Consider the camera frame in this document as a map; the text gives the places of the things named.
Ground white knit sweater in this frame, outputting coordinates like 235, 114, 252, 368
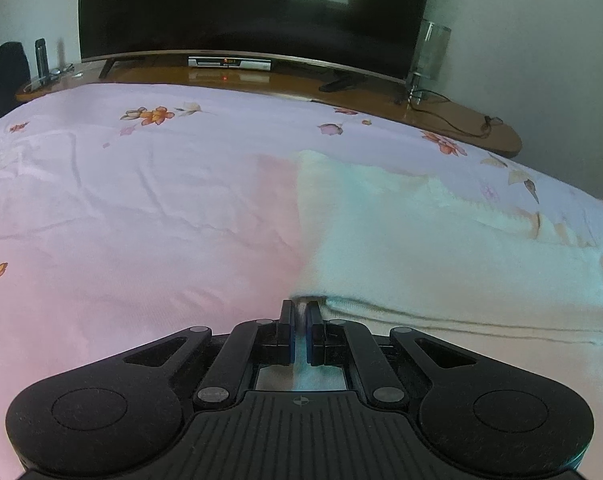
294, 151, 603, 344

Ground pink floral bed sheet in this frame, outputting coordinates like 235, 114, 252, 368
0, 84, 603, 479

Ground wooden tv bench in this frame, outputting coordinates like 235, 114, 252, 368
16, 54, 523, 158

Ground silver set-top box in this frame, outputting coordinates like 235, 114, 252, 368
187, 55, 272, 72

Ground black curved television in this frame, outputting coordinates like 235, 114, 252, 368
78, 0, 426, 80

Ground dark remote in holder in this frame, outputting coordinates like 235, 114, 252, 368
30, 38, 74, 90

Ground black chair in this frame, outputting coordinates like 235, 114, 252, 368
0, 41, 30, 118

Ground black lamp cable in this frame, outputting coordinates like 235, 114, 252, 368
395, 88, 503, 140

